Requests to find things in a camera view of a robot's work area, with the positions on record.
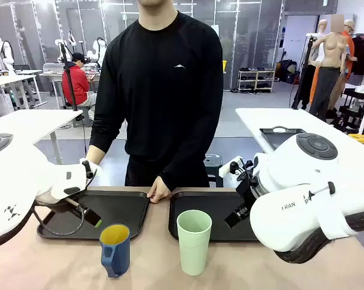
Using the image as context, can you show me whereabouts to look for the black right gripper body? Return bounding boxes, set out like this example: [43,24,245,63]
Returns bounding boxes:
[235,176,261,212]

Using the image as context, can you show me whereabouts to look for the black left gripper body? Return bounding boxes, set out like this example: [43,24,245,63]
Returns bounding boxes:
[48,196,86,216]

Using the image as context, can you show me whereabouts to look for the blue mug yellow inside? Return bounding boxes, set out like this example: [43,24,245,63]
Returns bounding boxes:
[99,223,131,279]

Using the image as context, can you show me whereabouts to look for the pale green tall cup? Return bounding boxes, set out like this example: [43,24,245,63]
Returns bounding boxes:
[176,210,213,276]

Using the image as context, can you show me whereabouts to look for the person left forearm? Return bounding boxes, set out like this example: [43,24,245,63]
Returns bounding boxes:
[158,114,224,192]

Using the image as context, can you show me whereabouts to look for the person right forearm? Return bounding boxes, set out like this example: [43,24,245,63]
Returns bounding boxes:
[89,99,118,155]

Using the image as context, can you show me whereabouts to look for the person right hand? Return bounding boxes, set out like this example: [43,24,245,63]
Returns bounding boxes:
[85,145,106,166]

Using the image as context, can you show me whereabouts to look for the person left hand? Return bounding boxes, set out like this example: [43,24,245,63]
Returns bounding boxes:
[147,176,172,204]

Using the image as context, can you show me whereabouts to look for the black plastic serving tray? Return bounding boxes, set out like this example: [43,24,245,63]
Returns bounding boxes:
[36,189,151,242]
[169,190,261,242]

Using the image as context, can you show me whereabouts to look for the grey metal stool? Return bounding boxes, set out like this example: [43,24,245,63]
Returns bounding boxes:
[203,153,224,188]

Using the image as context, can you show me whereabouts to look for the black tray with white disc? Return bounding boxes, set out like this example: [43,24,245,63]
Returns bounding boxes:
[259,126,307,151]

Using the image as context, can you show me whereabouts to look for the black braided left arm sleeve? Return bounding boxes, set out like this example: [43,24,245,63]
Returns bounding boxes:
[0,208,36,250]

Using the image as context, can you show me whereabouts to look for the white shoe rack with shoes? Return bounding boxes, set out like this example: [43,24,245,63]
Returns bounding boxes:
[238,68,276,94]

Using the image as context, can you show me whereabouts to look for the seated person red jacket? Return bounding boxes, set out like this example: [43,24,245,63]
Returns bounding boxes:
[62,52,99,121]

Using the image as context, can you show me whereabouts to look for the black tripod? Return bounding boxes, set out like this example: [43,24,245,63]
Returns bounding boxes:
[291,34,317,110]

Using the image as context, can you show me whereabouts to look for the yellow flat object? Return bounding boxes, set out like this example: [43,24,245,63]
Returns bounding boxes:
[348,132,364,149]

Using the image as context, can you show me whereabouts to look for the black bags pile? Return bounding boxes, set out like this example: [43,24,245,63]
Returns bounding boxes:
[275,59,297,84]

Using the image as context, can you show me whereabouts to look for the person torso black sweatshirt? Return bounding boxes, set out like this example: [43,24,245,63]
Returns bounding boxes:
[89,0,224,192]

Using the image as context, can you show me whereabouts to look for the black metal stand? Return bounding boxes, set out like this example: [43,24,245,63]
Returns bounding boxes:
[330,87,364,134]

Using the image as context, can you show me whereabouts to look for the white background desk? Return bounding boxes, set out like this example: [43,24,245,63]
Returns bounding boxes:
[0,69,47,109]

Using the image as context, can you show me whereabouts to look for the beige mannequin grey trousers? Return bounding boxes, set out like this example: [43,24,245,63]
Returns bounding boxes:
[308,14,349,121]

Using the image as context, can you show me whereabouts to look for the mannequin in orange garment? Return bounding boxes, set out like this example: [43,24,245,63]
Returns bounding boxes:
[340,19,359,81]

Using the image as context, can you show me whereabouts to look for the white mannequin torso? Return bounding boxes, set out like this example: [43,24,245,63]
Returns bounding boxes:
[316,19,330,61]

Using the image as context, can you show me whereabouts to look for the rack of black garments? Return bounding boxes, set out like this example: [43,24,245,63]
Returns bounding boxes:
[351,33,364,76]

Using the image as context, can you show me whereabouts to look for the thin black left gripper cable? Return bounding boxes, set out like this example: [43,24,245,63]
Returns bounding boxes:
[33,204,86,237]

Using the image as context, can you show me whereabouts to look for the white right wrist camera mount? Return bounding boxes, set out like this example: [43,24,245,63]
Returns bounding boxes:
[218,156,244,178]

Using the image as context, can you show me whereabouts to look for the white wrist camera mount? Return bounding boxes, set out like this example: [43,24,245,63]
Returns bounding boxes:
[79,156,103,182]
[218,156,244,178]

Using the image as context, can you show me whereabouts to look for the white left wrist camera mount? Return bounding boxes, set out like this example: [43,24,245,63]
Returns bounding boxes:
[79,156,103,182]

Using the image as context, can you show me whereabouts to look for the black camera stand pole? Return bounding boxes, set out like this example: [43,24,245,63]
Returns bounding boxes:
[57,42,80,112]

